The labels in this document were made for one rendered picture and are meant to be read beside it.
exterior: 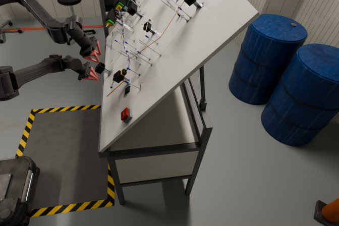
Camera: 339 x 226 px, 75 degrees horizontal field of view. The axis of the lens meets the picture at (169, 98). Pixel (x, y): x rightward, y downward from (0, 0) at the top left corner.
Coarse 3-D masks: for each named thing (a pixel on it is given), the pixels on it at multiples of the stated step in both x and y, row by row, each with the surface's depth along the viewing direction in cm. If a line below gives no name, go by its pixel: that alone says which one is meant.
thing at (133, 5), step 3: (132, 3) 150; (129, 6) 151; (132, 6) 148; (135, 6) 151; (129, 9) 148; (132, 9) 152; (135, 9) 150; (129, 12) 151; (132, 12) 153; (135, 12) 150; (138, 12) 153; (132, 15) 152; (138, 15) 155; (141, 15) 155
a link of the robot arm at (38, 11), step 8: (24, 0) 109; (32, 0) 110; (32, 8) 105; (40, 8) 106; (40, 16) 101; (48, 16) 102; (48, 24) 96; (48, 32) 99; (56, 32) 95; (56, 40) 98; (64, 40) 100
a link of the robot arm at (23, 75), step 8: (40, 64) 98; (48, 64) 101; (56, 64) 110; (0, 72) 73; (16, 72) 80; (24, 72) 84; (32, 72) 89; (40, 72) 94; (48, 72) 101; (16, 80) 79; (24, 80) 83; (16, 88) 80; (8, 96) 76; (16, 96) 80
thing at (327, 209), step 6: (318, 204) 192; (324, 204) 193; (330, 204) 179; (336, 204) 172; (318, 210) 189; (324, 210) 184; (330, 210) 178; (336, 210) 172; (318, 216) 185; (324, 216) 184; (330, 216) 179; (336, 216) 175; (324, 222) 184; (330, 222) 183; (336, 222) 183
